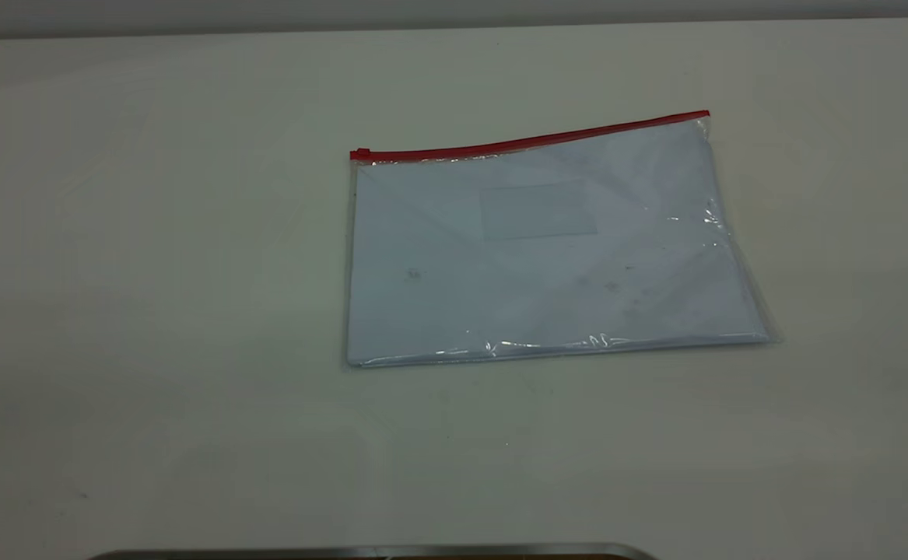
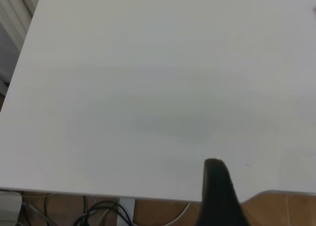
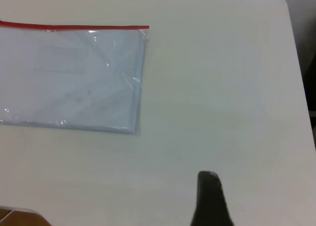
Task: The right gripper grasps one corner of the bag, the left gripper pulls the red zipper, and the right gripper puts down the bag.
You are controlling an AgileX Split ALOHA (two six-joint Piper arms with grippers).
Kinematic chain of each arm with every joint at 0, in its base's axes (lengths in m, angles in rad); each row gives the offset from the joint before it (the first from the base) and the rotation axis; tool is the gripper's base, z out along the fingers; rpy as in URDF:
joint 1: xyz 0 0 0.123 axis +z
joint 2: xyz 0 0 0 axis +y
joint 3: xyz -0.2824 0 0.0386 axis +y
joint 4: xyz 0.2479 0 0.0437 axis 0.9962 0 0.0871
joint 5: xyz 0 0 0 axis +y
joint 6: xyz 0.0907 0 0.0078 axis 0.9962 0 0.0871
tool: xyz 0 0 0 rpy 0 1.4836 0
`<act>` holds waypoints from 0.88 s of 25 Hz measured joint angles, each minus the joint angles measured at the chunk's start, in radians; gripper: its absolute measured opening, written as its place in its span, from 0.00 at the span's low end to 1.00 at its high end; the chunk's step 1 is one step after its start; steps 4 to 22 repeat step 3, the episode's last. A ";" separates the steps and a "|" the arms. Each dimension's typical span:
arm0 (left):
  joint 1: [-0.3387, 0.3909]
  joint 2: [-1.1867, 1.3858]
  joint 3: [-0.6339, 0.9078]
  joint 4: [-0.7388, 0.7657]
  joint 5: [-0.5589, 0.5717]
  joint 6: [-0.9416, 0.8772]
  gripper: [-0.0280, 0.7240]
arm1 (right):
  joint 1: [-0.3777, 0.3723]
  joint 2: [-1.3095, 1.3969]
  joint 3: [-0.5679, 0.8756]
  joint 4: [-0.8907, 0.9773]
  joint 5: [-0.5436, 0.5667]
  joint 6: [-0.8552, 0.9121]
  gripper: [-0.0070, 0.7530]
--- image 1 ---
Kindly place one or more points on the silver metal edge strip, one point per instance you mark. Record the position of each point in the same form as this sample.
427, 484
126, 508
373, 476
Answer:
422, 551

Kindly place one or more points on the transparent zip bag red zipper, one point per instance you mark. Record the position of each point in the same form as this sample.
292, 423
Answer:
539, 272

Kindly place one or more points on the red zipper slider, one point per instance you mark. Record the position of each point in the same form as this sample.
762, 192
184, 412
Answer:
360, 154

